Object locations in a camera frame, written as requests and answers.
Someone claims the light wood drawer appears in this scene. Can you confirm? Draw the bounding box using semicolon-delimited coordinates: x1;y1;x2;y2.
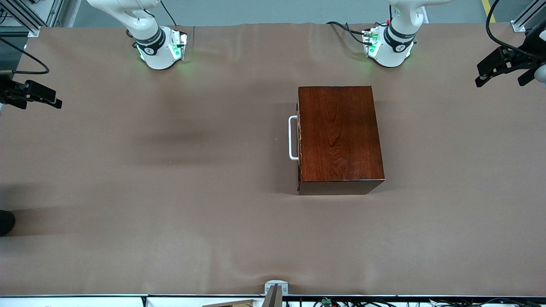
288;100;302;182

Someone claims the brown table cover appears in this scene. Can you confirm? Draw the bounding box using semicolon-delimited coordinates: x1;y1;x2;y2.
0;21;546;297

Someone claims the brown cardboard piece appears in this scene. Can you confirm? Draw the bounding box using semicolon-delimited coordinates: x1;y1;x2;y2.
202;300;255;307

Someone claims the dark red-brown wooden cabinet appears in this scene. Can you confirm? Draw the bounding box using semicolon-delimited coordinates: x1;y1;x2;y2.
296;85;386;196

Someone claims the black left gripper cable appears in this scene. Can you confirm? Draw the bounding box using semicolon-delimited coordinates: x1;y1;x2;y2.
485;0;536;59

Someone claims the grey metal bracket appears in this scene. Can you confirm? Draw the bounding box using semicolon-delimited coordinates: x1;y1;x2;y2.
262;280;289;307

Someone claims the black round object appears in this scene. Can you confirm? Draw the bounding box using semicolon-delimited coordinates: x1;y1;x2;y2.
0;210;16;237

